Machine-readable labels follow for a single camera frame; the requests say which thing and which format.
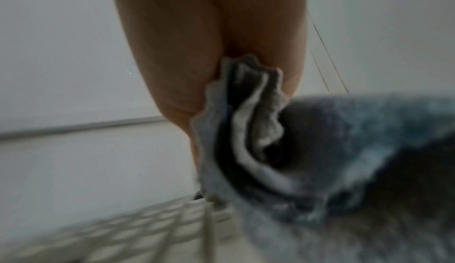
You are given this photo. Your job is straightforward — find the person's right hand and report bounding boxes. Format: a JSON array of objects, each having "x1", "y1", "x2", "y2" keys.
[{"x1": 107, "y1": 0, "x2": 309, "y2": 174}]

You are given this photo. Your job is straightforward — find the white lattice laundry basket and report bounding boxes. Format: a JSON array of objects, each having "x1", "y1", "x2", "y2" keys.
[{"x1": 21, "y1": 191, "x2": 249, "y2": 263}]

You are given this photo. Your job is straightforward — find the grey blue sock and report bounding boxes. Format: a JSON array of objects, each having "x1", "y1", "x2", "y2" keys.
[{"x1": 190, "y1": 54, "x2": 455, "y2": 263}]

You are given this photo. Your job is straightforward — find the thin dark cable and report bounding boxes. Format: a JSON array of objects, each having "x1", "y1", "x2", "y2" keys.
[{"x1": 307, "y1": 14, "x2": 351, "y2": 94}]

